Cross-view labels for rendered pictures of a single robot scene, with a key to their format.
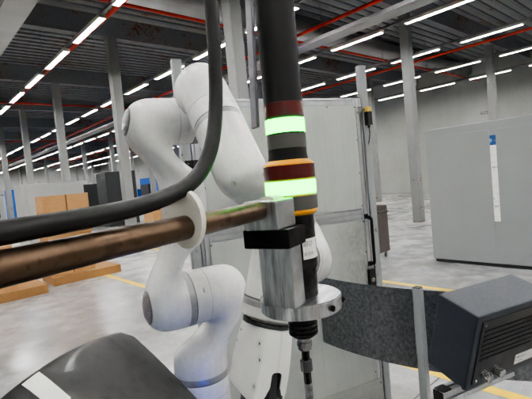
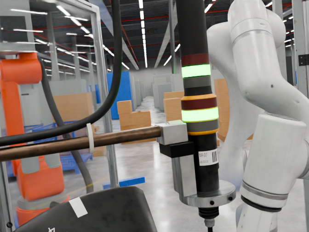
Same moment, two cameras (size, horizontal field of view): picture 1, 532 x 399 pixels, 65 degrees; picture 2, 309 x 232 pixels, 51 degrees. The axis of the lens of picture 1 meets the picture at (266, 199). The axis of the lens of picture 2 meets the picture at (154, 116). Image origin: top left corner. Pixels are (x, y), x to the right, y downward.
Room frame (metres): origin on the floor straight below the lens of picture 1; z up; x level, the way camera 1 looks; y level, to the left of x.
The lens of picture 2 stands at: (0.02, -0.24, 1.59)
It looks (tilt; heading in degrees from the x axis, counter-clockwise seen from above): 5 degrees down; 41
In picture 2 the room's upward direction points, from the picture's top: 6 degrees counter-clockwise
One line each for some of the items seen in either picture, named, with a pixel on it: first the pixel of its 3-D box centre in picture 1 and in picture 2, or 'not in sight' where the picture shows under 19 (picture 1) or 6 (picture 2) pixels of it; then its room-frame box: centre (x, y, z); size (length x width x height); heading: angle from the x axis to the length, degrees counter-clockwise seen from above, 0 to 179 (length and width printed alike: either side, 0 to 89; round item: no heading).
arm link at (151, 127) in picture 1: (171, 214); (236, 107); (0.90, 0.21, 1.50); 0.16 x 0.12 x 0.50; 121
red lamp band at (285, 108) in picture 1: (283, 111); (195, 60); (0.36, -0.02, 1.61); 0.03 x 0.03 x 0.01
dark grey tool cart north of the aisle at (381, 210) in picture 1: (366, 232); not in sight; (7.18, -1.70, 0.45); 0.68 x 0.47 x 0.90; 45
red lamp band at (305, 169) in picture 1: (289, 172); (198, 102); (0.36, -0.02, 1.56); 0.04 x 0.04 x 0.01
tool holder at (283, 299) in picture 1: (291, 254); (196, 159); (0.35, -0.02, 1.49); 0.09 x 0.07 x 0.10; 150
